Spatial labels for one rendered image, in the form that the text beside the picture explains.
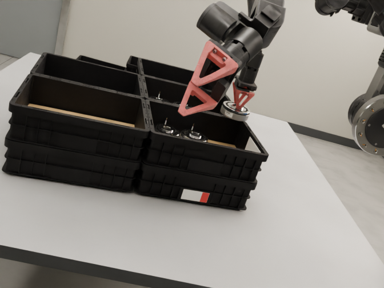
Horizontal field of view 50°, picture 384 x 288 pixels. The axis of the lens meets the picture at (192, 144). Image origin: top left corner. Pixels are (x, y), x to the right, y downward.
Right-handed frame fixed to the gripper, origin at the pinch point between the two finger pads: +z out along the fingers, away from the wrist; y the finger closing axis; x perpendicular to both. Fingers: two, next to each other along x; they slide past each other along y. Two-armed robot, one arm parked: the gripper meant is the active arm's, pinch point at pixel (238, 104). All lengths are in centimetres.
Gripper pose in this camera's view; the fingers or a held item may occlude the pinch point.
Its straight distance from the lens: 147.6
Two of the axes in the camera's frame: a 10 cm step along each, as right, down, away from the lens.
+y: 0.5, 4.3, -9.0
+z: -2.7, 8.7, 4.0
